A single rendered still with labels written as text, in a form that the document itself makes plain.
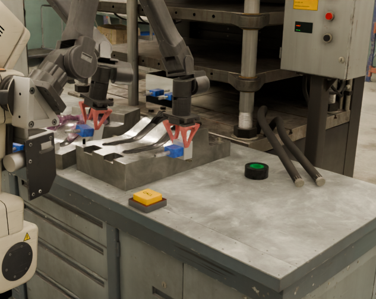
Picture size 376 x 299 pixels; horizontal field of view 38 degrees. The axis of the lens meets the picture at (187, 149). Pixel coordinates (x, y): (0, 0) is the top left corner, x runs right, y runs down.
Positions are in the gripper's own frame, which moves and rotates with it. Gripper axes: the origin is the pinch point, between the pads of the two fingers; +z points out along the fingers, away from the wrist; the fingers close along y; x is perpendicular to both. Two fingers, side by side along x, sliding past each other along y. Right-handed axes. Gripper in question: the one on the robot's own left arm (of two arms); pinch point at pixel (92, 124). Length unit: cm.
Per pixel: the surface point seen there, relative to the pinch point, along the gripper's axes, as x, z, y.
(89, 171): -0.5, 15.6, -2.1
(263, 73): -86, -20, 0
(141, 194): 3.4, 9.9, -31.8
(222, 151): -45.3, 5.2, -19.7
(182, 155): -10.9, -0.8, -31.0
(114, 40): -384, 55, 464
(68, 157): 0.0, 15.3, 9.4
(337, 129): -144, 4, -12
